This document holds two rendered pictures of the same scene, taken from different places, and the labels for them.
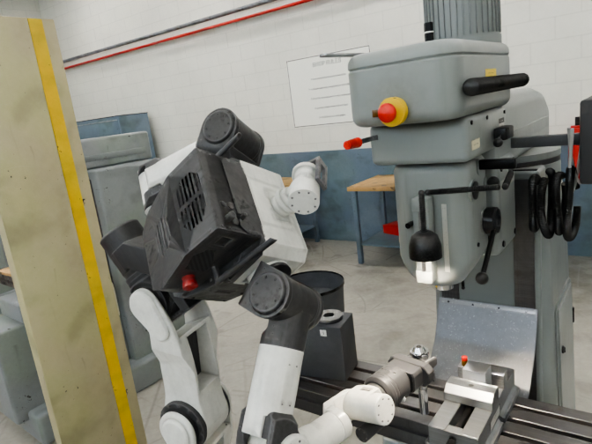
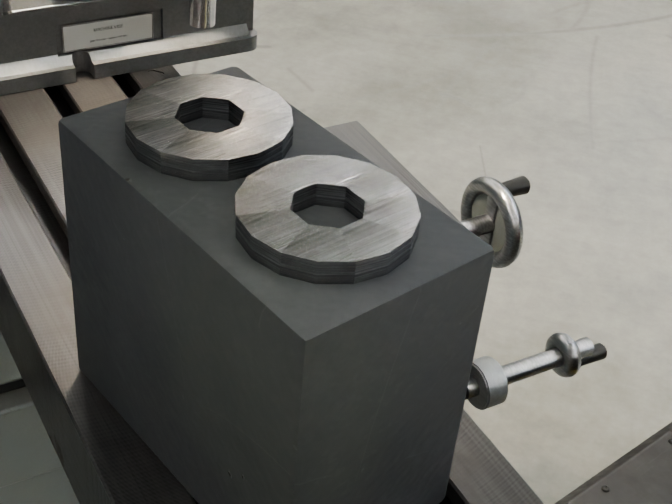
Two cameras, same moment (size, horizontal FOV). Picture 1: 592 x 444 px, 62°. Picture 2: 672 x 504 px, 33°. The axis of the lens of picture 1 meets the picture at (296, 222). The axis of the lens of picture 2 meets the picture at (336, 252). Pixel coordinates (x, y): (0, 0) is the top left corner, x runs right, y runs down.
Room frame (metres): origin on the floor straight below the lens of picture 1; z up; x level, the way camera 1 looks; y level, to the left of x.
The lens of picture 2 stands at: (1.97, 0.18, 1.44)
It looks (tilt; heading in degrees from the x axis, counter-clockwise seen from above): 37 degrees down; 201
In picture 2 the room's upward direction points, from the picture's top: 5 degrees clockwise
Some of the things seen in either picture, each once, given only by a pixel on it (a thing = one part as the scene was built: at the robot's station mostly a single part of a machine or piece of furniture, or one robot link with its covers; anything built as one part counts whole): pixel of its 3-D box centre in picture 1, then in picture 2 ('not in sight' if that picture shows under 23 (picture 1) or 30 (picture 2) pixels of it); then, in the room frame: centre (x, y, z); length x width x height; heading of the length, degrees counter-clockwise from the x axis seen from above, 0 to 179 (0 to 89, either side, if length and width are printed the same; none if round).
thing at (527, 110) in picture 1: (491, 124); not in sight; (1.64, -0.67, 1.66); 0.80 x 0.23 x 0.20; 143
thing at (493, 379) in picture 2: not in sight; (537, 364); (0.91, 0.06, 0.51); 0.22 x 0.06 x 0.06; 143
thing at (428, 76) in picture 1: (433, 83); not in sight; (1.25, -0.38, 1.81); 0.47 x 0.26 x 0.16; 143
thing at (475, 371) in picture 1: (477, 376); not in sight; (1.20, -0.43, 1.03); 0.06 x 0.05 x 0.06; 52
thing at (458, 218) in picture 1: (440, 218); not in sight; (1.25, -0.37, 1.47); 0.21 x 0.19 x 0.32; 53
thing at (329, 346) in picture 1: (318, 341); (259, 307); (1.53, -0.02, 1.03); 0.22 x 0.12 x 0.20; 63
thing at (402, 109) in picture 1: (393, 111); not in sight; (1.06, -0.23, 1.76); 0.06 x 0.02 x 0.06; 53
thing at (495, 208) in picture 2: not in sight; (467, 228); (0.85, -0.07, 0.63); 0.16 x 0.12 x 0.12; 143
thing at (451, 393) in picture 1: (470, 392); not in sight; (1.15, -0.40, 1.02); 0.12 x 0.06 x 0.04; 52
